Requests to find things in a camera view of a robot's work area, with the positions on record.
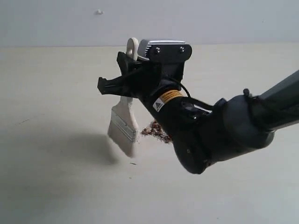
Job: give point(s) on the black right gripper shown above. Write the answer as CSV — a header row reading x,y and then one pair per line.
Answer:
x,y
142,78

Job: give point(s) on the white paint brush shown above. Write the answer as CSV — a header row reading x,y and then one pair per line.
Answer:
x,y
123,127

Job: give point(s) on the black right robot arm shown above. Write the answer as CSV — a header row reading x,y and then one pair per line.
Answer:
x,y
203,134

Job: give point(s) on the pile of rice and beans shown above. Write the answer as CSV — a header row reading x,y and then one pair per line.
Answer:
x,y
154,129

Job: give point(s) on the small white wall plug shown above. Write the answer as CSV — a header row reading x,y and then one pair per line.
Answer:
x,y
99,12

